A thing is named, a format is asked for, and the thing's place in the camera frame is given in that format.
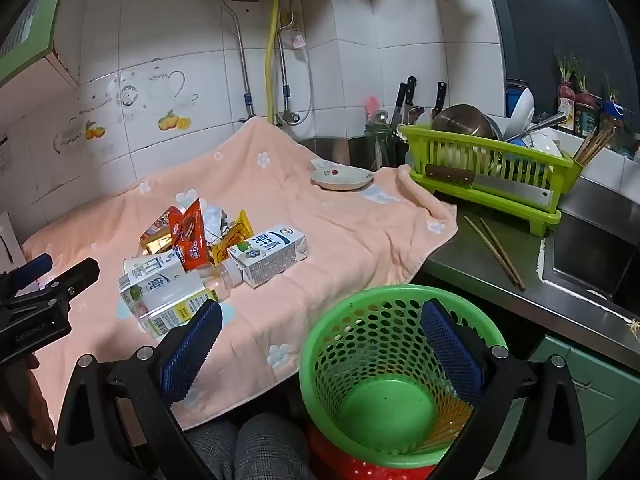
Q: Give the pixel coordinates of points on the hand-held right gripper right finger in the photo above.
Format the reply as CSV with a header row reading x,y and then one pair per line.
x,y
452,355

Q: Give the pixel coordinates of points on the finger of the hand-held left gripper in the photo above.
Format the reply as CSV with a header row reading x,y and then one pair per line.
x,y
32,266
75,276

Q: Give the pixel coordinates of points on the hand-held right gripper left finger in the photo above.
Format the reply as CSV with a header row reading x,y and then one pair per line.
x,y
192,355

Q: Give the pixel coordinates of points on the white carton with yellow label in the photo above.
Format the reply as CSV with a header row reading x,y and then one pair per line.
x,y
172,310

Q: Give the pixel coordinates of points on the white blue milk carton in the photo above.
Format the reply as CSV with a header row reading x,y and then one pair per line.
x,y
150,282
270,255

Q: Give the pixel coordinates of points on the clear plastic container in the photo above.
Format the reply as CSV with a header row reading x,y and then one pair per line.
x,y
220,280

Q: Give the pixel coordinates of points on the green perforated plastic basket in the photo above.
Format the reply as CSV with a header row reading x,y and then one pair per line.
x,y
390,410

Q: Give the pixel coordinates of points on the gold orange snack wrapper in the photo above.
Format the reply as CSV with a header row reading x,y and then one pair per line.
x,y
157,237

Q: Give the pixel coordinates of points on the red snack wrapper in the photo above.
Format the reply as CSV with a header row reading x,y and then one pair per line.
x,y
189,240

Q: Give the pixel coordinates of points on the yellow snack wrapper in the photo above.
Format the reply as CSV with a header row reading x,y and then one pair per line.
x,y
234,234

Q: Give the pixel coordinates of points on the silver wrapper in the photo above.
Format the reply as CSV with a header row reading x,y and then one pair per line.
x,y
216,222

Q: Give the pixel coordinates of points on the wooden chopstick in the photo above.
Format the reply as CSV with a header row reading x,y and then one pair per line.
x,y
492,252
505,257

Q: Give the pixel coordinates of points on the person's plaid trouser legs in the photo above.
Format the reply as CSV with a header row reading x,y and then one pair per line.
x,y
260,447

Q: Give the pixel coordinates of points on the red plastic stool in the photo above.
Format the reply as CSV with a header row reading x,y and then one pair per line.
x,y
350,467

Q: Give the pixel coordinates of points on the green base cabinet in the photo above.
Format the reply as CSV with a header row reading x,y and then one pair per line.
x,y
605,400

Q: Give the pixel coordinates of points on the steel sink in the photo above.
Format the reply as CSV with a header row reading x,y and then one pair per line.
x,y
590,255

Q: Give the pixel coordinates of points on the peach flower-print towel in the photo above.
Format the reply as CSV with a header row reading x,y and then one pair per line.
x,y
325,240

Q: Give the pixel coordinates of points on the green plastic dish rack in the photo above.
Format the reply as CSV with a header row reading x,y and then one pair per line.
x,y
500,160

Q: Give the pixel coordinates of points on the white flower-print plate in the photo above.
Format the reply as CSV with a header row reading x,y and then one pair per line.
x,y
340,180

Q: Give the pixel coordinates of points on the steel pot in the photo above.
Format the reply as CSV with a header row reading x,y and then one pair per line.
x,y
462,120

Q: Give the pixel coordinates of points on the steel ladle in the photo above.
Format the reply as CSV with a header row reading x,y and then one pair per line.
x,y
542,124

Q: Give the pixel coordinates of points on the bundle of chopsticks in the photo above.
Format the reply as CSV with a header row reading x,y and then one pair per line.
x,y
592,147

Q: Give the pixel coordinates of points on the white bowl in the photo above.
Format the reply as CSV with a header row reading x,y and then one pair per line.
x,y
522,110

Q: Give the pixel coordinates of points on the pink brush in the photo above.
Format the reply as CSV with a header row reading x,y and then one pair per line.
x,y
372,107

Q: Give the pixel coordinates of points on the red jar with sprouting plant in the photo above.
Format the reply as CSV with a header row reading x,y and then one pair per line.
x,y
566,105

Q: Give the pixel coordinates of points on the dark jar with sprouting plant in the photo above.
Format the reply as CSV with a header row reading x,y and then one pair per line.
x,y
586,112

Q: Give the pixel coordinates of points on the blue jar with sprouting plant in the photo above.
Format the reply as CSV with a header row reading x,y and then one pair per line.
x,y
611,120

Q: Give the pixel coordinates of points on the green wall cabinet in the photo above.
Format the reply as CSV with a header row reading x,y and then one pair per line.
x,y
30,30

